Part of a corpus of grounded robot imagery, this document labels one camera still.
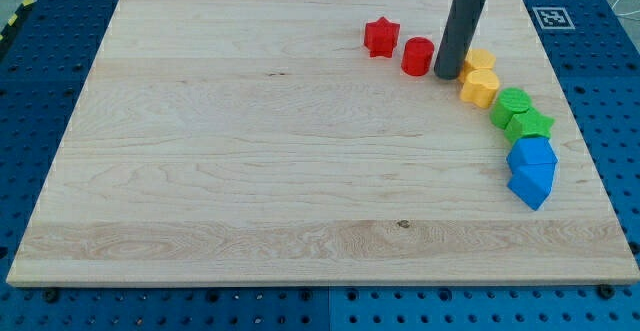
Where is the red cylinder block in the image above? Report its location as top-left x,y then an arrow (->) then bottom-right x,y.
401,37 -> 435,76

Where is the yellow hexagon block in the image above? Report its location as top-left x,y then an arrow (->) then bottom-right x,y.
458,48 -> 496,83

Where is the light wooden board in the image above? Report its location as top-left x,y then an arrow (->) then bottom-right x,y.
7,0 -> 639,287

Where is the red star block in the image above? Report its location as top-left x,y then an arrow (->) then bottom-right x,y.
363,16 -> 400,58

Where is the yellow heart block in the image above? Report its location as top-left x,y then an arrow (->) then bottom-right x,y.
459,69 -> 501,109

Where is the green cylinder block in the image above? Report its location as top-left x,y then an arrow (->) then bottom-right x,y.
489,87 -> 532,129

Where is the blue pentagon block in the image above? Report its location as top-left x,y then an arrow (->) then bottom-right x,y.
506,137 -> 558,172

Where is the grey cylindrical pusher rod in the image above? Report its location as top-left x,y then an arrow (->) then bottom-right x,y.
434,0 -> 486,80

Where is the green star block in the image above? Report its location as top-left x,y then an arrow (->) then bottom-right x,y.
504,108 -> 555,144

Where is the blue cube block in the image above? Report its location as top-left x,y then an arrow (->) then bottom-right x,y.
507,164 -> 556,210

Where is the white fiducial marker tag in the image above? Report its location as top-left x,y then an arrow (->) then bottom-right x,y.
532,6 -> 575,30

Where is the yellow black hazard tape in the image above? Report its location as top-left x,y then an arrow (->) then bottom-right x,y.
1,0 -> 37,45

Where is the white cable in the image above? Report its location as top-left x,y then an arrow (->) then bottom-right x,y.
610,0 -> 640,22

